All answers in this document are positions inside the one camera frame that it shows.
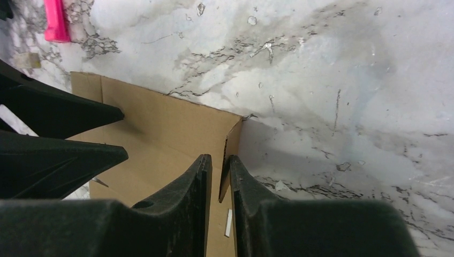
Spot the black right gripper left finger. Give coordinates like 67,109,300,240
1,154,212,256

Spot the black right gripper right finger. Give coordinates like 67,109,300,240
230,155,419,256

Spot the pink marker pen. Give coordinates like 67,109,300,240
44,0,71,43

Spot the brown cardboard box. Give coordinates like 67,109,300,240
71,72,242,256

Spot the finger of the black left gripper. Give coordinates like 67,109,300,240
1,62,124,139
1,131,128,199

